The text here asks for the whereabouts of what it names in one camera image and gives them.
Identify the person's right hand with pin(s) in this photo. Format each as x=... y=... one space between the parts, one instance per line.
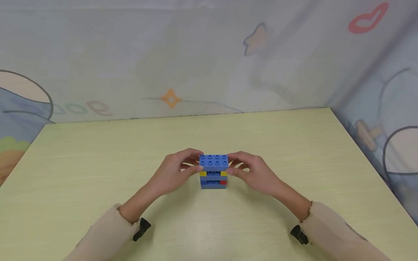
x=258 y=177

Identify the person's left hand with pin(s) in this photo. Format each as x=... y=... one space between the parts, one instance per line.
x=169 y=177

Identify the person's right thumb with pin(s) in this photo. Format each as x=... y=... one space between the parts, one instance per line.
x=235 y=173

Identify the person's left thumb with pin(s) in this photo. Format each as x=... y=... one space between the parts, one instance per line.
x=192 y=173

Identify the person's right fingers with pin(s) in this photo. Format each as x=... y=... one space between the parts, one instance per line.
x=242 y=165

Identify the person's left fingers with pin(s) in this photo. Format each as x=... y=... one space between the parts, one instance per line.
x=190 y=164

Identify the person's right index finger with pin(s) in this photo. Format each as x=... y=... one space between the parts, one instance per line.
x=243 y=156

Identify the person's left index finger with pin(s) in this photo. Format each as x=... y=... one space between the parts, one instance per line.
x=189 y=152

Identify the large blue studded brick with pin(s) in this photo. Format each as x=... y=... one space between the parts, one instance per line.
x=214 y=162

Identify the person's left forearm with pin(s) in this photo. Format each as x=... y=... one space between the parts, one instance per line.
x=114 y=232

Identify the person's right forearm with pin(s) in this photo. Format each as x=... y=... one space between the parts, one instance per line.
x=326 y=232

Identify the flat blue brick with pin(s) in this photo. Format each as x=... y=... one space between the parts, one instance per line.
x=213 y=178

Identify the grey-blue base brick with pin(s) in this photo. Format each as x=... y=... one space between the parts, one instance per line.
x=213 y=186

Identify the black wrist band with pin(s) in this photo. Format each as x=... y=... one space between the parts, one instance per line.
x=298 y=235
x=142 y=229

